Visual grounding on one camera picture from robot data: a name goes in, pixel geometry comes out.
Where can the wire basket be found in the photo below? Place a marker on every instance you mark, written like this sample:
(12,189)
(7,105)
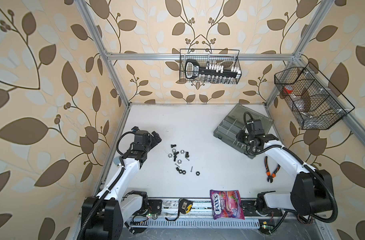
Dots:
(227,58)
(317,103)

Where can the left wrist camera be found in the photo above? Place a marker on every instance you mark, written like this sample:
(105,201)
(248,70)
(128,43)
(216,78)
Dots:
(135,129)

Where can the black hex nut pair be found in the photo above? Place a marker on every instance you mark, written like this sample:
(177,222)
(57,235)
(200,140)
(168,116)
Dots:
(181,171)

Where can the socket set on black rail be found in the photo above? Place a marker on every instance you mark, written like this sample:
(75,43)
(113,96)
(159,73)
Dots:
(210,73)

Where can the yellow black tape measure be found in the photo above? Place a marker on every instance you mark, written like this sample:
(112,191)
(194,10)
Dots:
(184,207)

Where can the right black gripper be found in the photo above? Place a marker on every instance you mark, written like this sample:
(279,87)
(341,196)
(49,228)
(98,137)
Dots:
(239,135)

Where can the purple Fox's candy bag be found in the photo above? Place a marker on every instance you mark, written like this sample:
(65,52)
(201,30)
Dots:
(226,204)

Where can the back wire basket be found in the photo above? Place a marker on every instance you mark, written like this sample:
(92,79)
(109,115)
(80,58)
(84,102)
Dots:
(227,58)

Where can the orange black pliers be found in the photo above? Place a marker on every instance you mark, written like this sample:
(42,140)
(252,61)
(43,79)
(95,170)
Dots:
(270,175)

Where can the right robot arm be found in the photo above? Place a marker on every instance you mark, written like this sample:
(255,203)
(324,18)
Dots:
(312,191)

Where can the right wire basket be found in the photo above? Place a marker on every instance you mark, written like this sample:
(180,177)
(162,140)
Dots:
(317,103)

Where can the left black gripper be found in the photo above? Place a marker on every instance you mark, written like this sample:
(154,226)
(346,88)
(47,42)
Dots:
(154,142)

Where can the grey plastic organizer box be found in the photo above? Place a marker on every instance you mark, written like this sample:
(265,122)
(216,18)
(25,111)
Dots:
(233,124)

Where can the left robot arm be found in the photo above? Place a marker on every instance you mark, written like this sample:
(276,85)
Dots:
(104,216)

